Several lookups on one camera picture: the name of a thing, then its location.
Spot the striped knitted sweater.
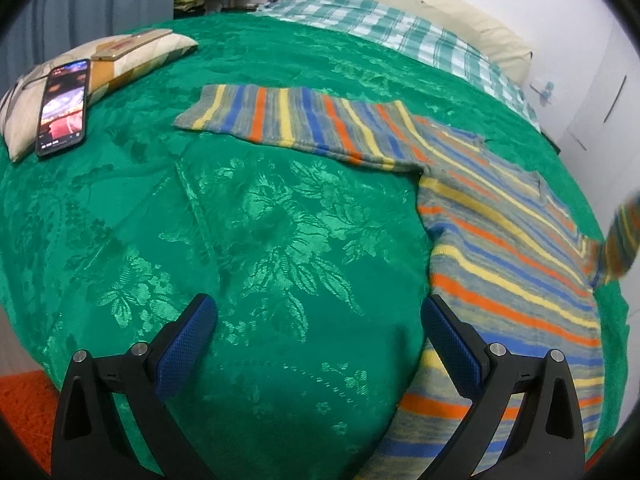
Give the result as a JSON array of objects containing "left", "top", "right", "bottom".
[{"left": 172, "top": 84, "right": 640, "bottom": 480}]

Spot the beige patterned pillow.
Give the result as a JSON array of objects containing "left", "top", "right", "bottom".
[{"left": 0, "top": 29, "right": 198, "bottom": 163}]

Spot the white wall socket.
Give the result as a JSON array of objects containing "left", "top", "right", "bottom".
[{"left": 532, "top": 77, "right": 556, "bottom": 106}]

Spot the orange rug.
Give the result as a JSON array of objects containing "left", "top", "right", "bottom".
[{"left": 0, "top": 370, "right": 617, "bottom": 480}]

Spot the green floral bedspread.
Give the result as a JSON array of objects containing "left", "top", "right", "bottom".
[{"left": 0, "top": 12, "right": 633, "bottom": 480}]

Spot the beige patterned phone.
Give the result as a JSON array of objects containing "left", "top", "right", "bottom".
[{"left": 91, "top": 29, "right": 175, "bottom": 62}]

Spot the blue-grey curtain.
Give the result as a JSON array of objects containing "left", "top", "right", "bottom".
[{"left": 0, "top": 0, "right": 211, "bottom": 98}]

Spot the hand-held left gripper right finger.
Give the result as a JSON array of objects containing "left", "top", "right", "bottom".
[{"left": 421, "top": 294, "right": 587, "bottom": 480}]

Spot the white wardrobe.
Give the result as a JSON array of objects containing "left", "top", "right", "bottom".
[{"left": 555, "top": 10, "right": 640, "bottom": 211}]

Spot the green checked bed sheet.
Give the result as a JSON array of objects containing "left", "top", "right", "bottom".
[{"left": 257, "top": 0, "right": 543, "bottom": 133}]

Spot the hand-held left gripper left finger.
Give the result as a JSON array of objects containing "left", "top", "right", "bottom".
[{"left": 51, "top": 293, "right": 219, "bottom": 480}]

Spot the black smartphone with lit screen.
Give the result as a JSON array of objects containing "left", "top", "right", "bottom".
[{"left": 35, "top": 58, "right": 92, "bottom": 158}]

